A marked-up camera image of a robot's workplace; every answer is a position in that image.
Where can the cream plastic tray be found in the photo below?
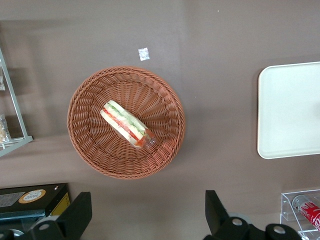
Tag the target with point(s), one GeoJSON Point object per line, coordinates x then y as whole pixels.
{"type": "Point", "coordinates": [287, 112]}

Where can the red cola bottle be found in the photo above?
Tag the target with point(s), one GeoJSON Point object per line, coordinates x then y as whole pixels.
{"type": "Point", "coordinates": [310, 211]}

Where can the clear bag of crackers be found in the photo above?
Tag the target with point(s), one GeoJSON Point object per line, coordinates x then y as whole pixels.
{"type": "Point", "coordinates": [1, 77]}
{"type": "Point", "coordinates": [3, 130]}

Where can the clear acrylic bottle rack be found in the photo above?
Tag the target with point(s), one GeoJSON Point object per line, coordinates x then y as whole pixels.
{"type": "Point", "coordinates": [286, 210]}

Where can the brown round wicker basket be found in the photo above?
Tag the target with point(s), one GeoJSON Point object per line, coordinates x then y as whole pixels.
{"type": "Point", "coordinates": [87, 140]}

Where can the triangle sandwich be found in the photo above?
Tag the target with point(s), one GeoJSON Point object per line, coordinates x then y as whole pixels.
{"type": "Point", "coordinates": [122, 122]}

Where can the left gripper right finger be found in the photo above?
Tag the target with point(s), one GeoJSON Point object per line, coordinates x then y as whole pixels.
{"type": "Point", "coordinates": [220, 225]}

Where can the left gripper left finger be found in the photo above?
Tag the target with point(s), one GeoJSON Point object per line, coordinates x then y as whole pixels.
{"type": "Point", "coordinates": [75, 215]}

